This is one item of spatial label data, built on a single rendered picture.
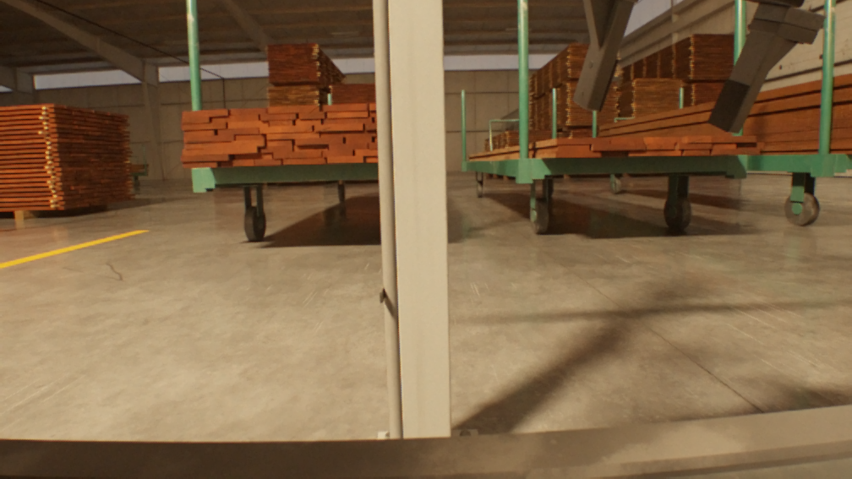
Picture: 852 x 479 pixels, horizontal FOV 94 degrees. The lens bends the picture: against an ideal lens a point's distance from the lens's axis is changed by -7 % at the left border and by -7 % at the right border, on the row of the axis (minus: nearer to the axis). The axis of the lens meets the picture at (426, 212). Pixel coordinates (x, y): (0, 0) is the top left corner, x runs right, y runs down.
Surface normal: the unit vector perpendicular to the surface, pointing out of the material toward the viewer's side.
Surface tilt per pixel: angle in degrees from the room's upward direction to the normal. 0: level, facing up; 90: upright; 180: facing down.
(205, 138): 90
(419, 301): 90
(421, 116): 90
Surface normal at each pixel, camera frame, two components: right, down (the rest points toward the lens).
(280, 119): 0.00, 0.11
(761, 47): -0.98, -0.08
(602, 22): 0.11, 0.50
